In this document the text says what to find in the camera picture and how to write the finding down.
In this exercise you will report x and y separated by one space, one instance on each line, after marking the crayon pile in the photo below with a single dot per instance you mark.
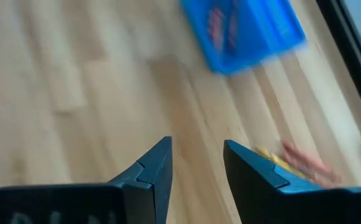
277 159

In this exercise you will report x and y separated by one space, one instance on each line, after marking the black metal table frame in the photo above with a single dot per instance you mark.
350 46

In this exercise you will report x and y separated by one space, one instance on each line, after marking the red crayon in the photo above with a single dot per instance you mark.
216 28
308 165

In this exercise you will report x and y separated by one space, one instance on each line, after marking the blue plastic basket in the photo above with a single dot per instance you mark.
261 31

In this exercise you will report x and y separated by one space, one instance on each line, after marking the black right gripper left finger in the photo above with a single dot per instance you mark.
74 207

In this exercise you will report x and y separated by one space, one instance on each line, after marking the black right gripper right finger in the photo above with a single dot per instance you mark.
292 203

